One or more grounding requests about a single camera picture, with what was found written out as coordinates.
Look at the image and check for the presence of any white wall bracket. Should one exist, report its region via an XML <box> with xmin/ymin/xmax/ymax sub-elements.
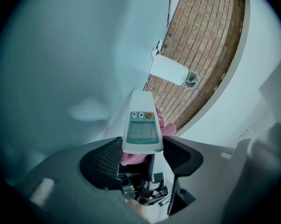
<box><xmin>151</xmin><ymin>38</ymin><xmax>163</xmax><ymax>61</ymax></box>

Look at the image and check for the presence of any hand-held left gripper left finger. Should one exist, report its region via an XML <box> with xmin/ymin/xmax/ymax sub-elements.
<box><xmin>79</xmin><ymin>136</ymin><xmax>124</xmax><ymax>191</ymax></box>

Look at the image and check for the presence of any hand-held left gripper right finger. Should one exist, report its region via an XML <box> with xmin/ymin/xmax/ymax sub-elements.
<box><xmin>162</xmin><ymin>135</ymin><xmax>204</xmax><ymax>216</ymax></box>

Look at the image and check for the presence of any steel paper towel holder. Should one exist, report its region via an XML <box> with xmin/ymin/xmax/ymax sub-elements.
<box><xmin>182</xmin><ymin>70</ymin><xmax>200</xmax><ymax>89</ymax></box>

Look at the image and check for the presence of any white remote control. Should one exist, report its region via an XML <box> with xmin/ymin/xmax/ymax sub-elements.
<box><xmin>121</xmin><ymin>90</ymin><xmax>165</xmax><ymax>154</ymax></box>

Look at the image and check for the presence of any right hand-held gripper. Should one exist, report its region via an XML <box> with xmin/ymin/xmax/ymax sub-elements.
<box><xmin>117</xmin><ymin>152</ymin><xmax>169</xmax><ymax>206</ymax></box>

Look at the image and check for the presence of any pink cloth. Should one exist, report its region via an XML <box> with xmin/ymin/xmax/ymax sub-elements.
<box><xmin>120</xmin><ymin>106</ymin><xmax>178</xmax><ymax>167</ymax></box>

